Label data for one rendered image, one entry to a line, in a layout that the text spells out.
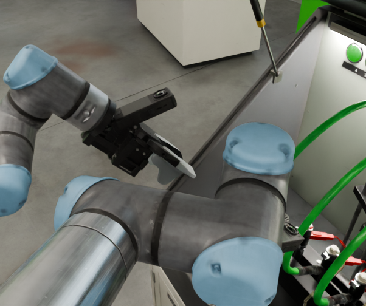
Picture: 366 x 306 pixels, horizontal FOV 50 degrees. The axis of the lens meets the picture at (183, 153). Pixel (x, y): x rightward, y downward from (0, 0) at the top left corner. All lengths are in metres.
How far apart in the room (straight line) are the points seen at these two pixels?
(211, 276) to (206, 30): 3.49
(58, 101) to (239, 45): 3.47
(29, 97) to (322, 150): 0.89
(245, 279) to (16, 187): 0.34
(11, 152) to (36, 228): 1.90
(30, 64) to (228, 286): 0.43
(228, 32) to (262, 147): 3.51
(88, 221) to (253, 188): 0.16
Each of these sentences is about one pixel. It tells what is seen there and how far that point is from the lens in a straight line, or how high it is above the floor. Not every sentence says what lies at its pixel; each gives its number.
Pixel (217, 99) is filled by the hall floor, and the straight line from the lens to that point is 3.41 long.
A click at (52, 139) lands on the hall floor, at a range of 3.11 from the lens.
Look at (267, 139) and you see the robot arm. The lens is 0.42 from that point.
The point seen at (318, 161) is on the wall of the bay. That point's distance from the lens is 1.29.
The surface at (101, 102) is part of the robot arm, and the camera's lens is 0.66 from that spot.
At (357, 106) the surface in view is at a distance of 0.79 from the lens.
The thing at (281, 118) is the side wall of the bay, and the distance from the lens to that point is 1.20.
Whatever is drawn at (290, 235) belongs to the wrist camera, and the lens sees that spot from 0.61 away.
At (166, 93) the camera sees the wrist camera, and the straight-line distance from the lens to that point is 0.69.
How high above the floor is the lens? 1.81
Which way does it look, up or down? 40 degrees down
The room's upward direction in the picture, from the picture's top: straight up
